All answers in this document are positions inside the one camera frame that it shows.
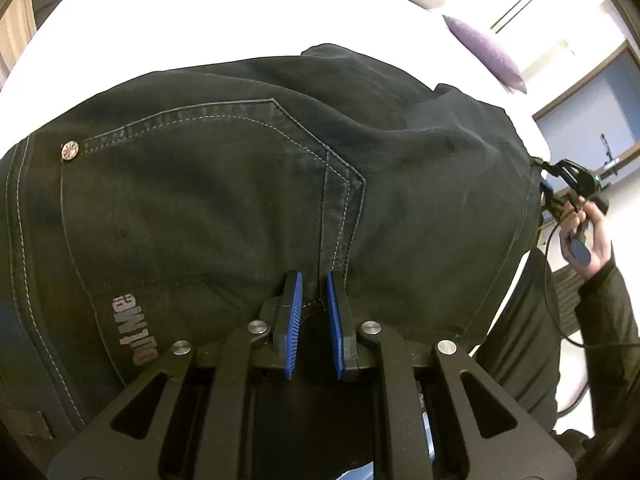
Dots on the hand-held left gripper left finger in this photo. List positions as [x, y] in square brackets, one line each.
[293, 325]

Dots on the white bed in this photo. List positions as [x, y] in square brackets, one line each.
[200, 15]

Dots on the beige curtain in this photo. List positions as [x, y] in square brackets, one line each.
[15, 30]

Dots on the person's dark clothing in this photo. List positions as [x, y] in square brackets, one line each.
[525, 340]

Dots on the person's right forearm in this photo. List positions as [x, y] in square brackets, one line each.
[610, 330]

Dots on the black pants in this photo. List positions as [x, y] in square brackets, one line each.
[210, 195]

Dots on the purple pillow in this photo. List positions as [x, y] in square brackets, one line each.
[487, 50]

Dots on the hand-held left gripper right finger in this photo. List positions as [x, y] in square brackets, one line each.
[336, 330]

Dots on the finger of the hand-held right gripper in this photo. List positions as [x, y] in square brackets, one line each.
[557, 167]
[547, 191]

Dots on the person's right hand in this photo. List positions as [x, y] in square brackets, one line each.
[600, 256]

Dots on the wooden door frame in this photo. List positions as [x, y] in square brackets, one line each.
[580, 80]

